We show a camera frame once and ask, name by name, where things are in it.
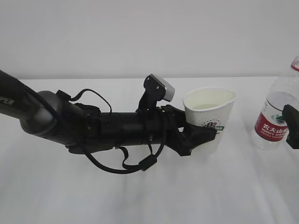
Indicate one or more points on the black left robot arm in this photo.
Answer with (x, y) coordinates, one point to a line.
(81, 128)

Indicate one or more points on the white paper cup green logo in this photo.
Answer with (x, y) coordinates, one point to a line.
(209, 107)

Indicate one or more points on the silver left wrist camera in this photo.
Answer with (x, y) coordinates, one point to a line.
(158, 88)

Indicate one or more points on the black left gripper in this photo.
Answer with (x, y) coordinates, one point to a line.
(166, 125)

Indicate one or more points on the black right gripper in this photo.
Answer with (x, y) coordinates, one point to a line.
(291, 116)

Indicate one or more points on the Nongfu Spring water bottle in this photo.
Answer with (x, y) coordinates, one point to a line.
(270, 127)

